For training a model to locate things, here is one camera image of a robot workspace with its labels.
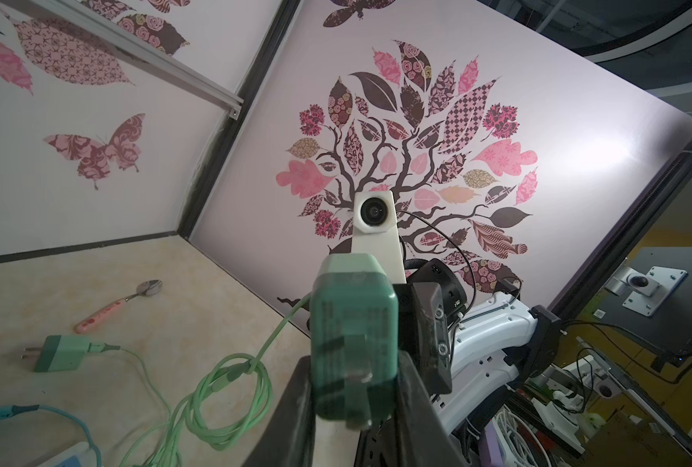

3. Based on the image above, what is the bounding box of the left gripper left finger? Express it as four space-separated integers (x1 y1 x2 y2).
243 356 314 467

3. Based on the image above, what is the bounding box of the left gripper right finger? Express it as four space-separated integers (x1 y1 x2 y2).
395 350 467 467

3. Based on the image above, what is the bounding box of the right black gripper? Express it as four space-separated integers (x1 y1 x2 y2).
394 282 452 395

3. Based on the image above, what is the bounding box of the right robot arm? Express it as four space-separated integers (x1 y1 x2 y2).
396 259 562 434

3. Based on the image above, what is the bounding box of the white multicolour power strip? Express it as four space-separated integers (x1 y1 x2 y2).
38 442 97 467

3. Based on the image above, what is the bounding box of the small green charger plug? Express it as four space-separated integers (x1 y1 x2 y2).
21 335 121 373

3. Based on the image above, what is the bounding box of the green teal cable tangle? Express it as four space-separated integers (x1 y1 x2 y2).
0 297 312 467

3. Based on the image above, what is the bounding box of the pink handled spoon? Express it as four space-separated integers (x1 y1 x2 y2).
74 279 163 335

